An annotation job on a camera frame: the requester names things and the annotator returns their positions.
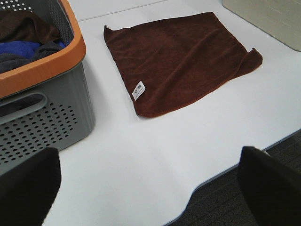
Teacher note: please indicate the brown towel in basket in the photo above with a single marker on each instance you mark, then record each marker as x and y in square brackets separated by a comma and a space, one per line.
[26, 26]

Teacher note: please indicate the brown towel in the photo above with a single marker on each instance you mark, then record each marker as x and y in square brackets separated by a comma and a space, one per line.
[26, 26]
[171, 63]

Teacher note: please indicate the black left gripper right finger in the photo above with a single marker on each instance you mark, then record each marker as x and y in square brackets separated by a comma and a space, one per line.
[271, 190]

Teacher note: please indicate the dark grey towel in basket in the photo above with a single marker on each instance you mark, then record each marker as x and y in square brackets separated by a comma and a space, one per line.
[10, 61]

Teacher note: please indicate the beige basket grey rim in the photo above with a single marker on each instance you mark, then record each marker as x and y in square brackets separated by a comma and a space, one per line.
[279, 18]

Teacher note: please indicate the grey perforated basket orange rim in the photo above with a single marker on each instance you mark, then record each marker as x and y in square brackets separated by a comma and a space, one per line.
[60, 113]

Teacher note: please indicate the blue towel in basket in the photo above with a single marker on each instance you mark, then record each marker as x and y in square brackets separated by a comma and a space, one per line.
[28, 49]

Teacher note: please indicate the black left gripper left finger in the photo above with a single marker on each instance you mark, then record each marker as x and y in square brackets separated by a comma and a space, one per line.
[27, 191]

